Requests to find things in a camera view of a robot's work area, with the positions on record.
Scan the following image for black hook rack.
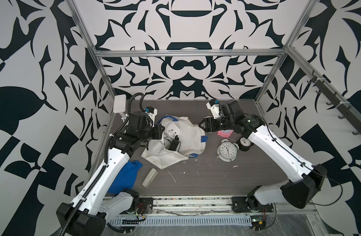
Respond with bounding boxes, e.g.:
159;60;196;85
308;70;361;136

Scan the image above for small green circuit board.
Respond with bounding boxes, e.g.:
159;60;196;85
250;215;266;231

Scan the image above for white rounded square clock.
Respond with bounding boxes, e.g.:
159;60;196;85
165;123;180;139

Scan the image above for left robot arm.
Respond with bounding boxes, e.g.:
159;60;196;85
56;107;165;236

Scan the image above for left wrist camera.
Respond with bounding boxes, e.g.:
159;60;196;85
145;106;158;122

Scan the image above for small black alarm clock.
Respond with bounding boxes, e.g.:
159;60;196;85
168;136;181;151

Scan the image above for white box on bracket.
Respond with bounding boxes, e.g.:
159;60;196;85
113;94;127;114

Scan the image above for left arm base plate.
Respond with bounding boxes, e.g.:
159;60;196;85
121;197;154;214

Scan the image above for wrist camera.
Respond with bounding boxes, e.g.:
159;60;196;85
206;99;221;119
145;106;158;122

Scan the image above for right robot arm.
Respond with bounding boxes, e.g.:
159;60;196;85
199;99;327;210

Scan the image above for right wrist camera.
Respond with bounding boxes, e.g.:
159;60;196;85
206;99;221;119

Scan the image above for white slotted cable duct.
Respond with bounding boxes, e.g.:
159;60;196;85
110;215;252;227

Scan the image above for white canvas bag blue handles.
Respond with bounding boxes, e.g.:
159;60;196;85
141;115;208;170

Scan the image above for pink alarm clock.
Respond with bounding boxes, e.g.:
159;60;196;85
217;130;233;139

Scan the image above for beige rectangular block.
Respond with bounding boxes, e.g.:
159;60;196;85
142;168;158;188

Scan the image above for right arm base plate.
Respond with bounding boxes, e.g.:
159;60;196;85
231;196;274;213

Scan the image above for white alarm clock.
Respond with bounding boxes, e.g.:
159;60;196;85
217;139;239;163

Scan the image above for blue cloth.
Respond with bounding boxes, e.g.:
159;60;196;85
107;161;143;194

